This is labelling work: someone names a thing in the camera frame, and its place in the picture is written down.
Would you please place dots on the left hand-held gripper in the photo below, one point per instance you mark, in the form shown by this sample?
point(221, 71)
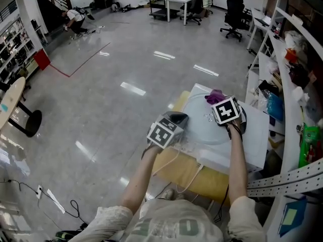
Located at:
point(168, 128)

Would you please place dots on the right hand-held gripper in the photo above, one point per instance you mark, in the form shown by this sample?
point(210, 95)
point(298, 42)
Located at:
point(227, 111)

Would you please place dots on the purple cloth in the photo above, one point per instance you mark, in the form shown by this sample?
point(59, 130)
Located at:
point(215, 96)

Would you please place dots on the glass microwave turntable plate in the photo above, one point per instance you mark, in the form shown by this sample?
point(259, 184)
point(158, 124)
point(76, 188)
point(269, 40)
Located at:
point(202, 125)

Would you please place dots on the person's right forearm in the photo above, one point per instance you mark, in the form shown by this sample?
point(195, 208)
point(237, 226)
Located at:
point(237, 165)

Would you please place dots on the person's left forearm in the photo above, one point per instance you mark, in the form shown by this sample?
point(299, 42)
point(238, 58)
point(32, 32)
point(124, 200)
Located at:
point(138, 178)

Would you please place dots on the yellow wooden table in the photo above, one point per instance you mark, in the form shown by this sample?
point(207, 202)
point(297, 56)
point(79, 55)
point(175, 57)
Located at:
point(191, 170)

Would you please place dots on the blue mesh bag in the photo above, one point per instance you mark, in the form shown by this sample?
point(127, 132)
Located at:
point(275, 106)

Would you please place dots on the person's shoe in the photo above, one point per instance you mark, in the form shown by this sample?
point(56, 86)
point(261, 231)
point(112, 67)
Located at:
point(166, 194)

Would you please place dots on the white metal shelf rack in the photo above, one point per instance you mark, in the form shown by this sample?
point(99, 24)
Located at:
point(295, 105)

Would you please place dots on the green snack packet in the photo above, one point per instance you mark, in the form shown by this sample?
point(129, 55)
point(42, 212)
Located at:
point(310, 145)

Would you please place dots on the person's white printed shirt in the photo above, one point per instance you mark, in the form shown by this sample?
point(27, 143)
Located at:
point(166, 223)

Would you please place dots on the long white desk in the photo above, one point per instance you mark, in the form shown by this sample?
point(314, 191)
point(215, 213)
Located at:
point(260, 21)

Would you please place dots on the black office chair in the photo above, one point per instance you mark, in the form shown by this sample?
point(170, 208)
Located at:
point(234, 15)

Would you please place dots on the black chair with clothes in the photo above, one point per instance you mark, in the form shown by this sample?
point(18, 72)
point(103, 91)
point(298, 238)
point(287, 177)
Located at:
point(199, 1)

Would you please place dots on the black platform trolley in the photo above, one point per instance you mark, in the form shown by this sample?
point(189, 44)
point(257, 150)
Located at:
point(161, 9)

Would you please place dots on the blue folder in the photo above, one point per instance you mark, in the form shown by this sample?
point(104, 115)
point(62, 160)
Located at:
point(292, 217)

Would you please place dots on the white power strip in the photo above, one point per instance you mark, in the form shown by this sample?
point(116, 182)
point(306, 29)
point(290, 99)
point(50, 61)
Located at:
point(39, 191)

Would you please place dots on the red box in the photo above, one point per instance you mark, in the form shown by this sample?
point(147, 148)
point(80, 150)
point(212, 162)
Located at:
point(41, 58)

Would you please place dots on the round beige table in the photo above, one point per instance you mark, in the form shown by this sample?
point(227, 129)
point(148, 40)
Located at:
point(11, 101)

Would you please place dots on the display shelf with black items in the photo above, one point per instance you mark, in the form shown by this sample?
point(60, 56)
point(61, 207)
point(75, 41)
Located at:
point(15, 49)

